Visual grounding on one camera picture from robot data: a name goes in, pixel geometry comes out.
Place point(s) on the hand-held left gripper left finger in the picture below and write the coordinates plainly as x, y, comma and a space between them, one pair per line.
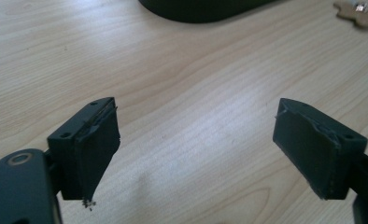
85, 146

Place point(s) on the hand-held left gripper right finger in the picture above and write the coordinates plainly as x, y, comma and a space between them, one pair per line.
316, 149

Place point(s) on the tan key fob with keys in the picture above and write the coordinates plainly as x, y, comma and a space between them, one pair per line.
358, 14

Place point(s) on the black rounded object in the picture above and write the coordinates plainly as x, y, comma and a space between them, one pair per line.
200, 9

